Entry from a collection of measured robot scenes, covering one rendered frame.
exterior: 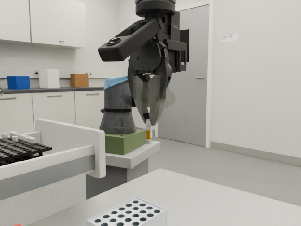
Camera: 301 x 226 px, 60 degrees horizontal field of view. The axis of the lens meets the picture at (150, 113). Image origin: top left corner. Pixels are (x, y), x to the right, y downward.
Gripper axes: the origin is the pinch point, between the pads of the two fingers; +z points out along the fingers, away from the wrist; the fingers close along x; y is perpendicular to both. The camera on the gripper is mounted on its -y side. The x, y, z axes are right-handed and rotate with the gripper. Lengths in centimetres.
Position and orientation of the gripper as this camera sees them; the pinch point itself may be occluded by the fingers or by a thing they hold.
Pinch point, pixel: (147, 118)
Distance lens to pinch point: 47.6
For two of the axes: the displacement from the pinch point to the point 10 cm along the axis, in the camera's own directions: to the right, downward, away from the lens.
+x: -7.5, -0.8, 6.6
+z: 0.0, 9.9, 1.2
